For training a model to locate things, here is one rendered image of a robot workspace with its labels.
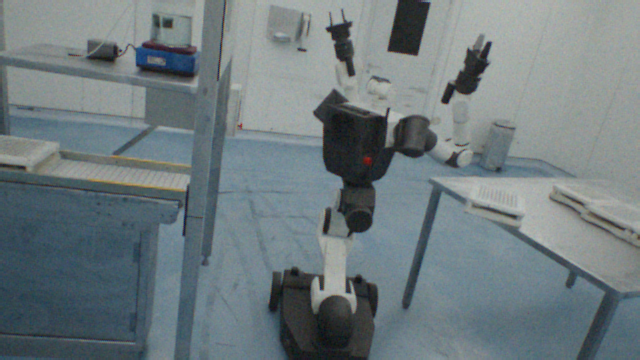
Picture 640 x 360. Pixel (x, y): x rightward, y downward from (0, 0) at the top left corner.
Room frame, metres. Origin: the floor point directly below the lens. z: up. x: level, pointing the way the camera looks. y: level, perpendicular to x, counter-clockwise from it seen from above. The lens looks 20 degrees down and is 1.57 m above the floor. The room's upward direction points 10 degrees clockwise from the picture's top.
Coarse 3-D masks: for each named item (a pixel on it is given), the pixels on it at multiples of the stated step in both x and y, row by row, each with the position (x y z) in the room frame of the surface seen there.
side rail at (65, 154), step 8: (64, 152) 1.85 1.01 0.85; (72, 152) 1.86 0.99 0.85; (80, 152) 1.86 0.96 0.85; (80, 160) 1.86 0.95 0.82; (88, 160) 1.87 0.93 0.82; (96, 160) 1.87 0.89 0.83; (104, 160) 1.88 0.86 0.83; (112, 160) 1.88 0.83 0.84; (120, 160) 1.89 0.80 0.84; (128, 160) 1.89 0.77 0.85; (136, 160) 1.90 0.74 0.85; (152, 168) 1.91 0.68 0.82; (160, 168) 1.91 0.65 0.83; (168, 168) 1.92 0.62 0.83; (176, 168) 1.92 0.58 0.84; (184, 168) 1.93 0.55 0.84
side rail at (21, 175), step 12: (0, 168) 1.58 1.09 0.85; (24, 180) 1.58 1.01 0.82; (36, 180) 1.59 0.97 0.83; (48, 180) 1.59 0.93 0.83; (60, 180) 1.60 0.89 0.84; (72, 180) 1.60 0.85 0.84; (84, 180) 1.61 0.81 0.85; (132, 192) 1.64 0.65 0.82; (144, 192) 1.64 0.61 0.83; (156, 192) 1.65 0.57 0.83; (168, 192) 1.66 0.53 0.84; (180, 192) 1.66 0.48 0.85
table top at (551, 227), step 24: (456, 192) 2.35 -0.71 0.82; (528, 192) 2.58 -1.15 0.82; (624, 192) 2.94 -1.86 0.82; (528, 216) 2.19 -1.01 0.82; (552, 216) 2.25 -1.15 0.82; (576, 216) 2.31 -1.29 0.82; (528, 240) 1.93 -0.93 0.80; (552, 240) 1.94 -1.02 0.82; (576, 240) 1.99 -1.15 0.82; (600, 240) 2.04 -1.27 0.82; (576, 264) 1.74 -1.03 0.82; (600, 264) 1.78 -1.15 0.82; (624, 264) 1.82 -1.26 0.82; (600, 288) 1.63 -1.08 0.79; (624, 288) 1.60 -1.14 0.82
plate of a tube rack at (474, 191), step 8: (472, 184) 2.30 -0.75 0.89; (472, 192) 2.17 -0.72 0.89; (472, 200) 2.08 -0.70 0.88; (480, 200) 2.08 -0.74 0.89; (488, 200) 2.09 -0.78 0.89; (520, 200) 2.18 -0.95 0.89; (496, 208) 2.05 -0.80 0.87; (504, 208) 2.04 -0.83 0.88; (512, 208) 2.05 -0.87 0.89; (520, 208) 2.07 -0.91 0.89
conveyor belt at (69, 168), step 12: (48, 168) 1.73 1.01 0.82; (60, 168) 1.76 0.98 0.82; (72, 168) 1.78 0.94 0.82; (84, 168) 1.80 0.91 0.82; (96, 168) 1.82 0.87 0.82; (108, 168) 1.84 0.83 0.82; (120, 168) 1.86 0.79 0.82; (132, 168) 1.89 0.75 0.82; (12, 180) 1.59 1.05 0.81; (120, 180) 1.74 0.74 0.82; (132, 180) 1.76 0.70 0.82; (144, 180) 1.79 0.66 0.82; (156, 180) 1.81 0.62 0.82; (168, 180) 1.83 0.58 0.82; (180, 180) 1.85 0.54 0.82; (120, 192) 1.65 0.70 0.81
